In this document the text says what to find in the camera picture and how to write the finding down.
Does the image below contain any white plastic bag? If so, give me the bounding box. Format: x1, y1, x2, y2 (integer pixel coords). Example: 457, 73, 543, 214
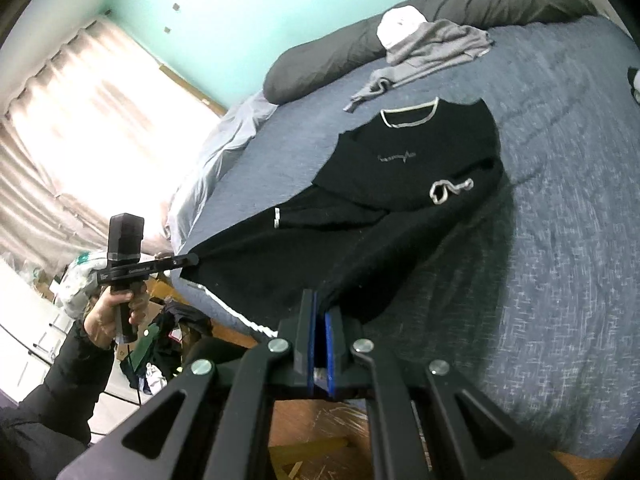
56, 251, 108, 320

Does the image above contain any pink curtain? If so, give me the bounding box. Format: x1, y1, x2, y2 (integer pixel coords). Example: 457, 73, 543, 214
0, 15, 221, 271

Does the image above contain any person's left hand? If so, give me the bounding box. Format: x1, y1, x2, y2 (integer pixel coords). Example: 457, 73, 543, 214
82, 287, 151, 351

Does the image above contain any pile of dark clothes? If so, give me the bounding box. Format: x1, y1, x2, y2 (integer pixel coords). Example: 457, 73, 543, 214
120, 300, 216, 396

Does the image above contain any black sweater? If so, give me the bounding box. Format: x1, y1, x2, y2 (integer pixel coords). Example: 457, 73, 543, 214
179, 96, 506, 338

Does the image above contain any light grey blanket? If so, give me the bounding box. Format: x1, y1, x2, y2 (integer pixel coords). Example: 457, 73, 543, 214
165, 91, 278, 256

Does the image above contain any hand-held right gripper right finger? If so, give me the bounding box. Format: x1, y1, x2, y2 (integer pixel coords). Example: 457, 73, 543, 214
322, 310, 576, 480

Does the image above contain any white cabinet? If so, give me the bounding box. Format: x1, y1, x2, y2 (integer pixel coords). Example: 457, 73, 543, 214
0, 257, 76, 401

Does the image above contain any wooden window frame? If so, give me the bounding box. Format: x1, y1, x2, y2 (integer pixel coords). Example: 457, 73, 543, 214
157, 62, 228, 118

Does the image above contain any grey hoodie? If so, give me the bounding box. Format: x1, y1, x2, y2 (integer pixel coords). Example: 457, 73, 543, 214
342, 19, 496, 113

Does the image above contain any white printed cloth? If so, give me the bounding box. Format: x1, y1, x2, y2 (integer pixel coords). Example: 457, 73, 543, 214
376, 5, 428, 46

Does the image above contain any long dark grey pillow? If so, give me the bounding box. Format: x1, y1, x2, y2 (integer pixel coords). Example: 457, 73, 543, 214
263, 0, 598, 106

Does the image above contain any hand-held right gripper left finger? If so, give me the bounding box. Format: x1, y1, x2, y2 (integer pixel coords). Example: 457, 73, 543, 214
55, 287, 321, 480

